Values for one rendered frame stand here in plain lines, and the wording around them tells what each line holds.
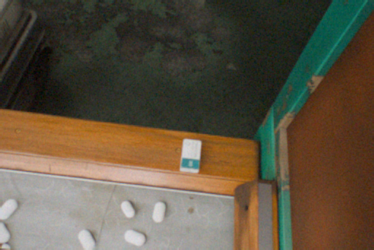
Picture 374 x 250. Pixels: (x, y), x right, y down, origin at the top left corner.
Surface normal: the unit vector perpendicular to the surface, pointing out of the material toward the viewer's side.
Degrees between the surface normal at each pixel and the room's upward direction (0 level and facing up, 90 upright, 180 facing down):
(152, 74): 0
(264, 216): 0
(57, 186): 0
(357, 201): 90
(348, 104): 90
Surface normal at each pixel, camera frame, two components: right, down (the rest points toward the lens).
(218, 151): 0.08, -0.47
